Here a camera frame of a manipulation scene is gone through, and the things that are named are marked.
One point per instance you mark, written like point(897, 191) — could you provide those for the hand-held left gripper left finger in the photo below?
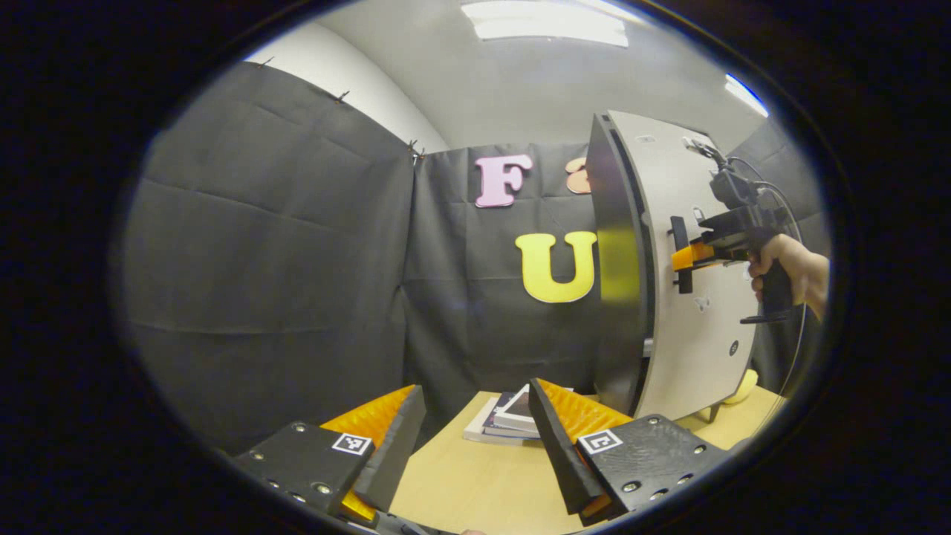
point(397, 453)

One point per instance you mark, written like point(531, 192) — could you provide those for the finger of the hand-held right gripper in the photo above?
point(687, 256)

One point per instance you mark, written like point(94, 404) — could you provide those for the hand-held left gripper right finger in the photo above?
point(561, 461)

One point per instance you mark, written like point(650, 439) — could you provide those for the grey cabinet door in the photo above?
point(691, 364)

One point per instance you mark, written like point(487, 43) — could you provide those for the dark cover book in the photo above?
point(496, 420)

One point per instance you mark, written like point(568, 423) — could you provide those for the beige cover book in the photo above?
point(477, 429)

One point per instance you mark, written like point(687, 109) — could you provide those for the small ceiling light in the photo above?
point(745, 94)

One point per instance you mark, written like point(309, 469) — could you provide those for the yellow sponge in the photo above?
point(745, 386)

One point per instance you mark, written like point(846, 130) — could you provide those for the black backdrop cloth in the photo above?
point(260, 260)

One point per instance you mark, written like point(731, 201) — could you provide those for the large ceiling light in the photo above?
point(546, 22)

